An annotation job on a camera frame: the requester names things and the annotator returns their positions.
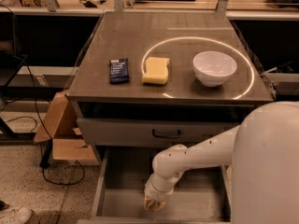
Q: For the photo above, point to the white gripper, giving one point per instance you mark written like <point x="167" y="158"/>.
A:
<point x="156" y="192"/>

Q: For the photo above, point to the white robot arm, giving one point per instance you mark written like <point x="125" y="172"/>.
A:
<point x="263" y="152"/>

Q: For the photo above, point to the open grey middle drawer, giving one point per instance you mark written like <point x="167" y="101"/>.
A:
<point x="201" y="196"/>

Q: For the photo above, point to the grey upper drawer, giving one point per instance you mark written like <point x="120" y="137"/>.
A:
<point x="137" y="133"/>

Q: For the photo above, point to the grey drawer cabinet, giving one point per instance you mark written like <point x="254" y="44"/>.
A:
<point x="178" y="36"/>

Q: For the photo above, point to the brown cardboard box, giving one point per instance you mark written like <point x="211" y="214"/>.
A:
<point x="60" y="127"/>

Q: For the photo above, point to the yellow sponge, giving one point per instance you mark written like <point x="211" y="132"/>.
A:
<point x="156" y="70"/>

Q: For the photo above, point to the white shoe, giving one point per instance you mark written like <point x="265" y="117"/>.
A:
<point x="20" y="215"/>

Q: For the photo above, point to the dark blue snack bar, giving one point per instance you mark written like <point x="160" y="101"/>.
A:
<point x="119" y="72"/>

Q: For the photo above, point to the white bowl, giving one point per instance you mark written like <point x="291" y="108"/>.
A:
<point x="213" y="68"/>

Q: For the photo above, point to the dark side shelf unit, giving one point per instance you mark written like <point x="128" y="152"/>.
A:
<point x="26" y="91"/>

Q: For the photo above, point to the black drawer handle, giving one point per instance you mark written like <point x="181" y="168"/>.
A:
<point x="158" y="134"/>

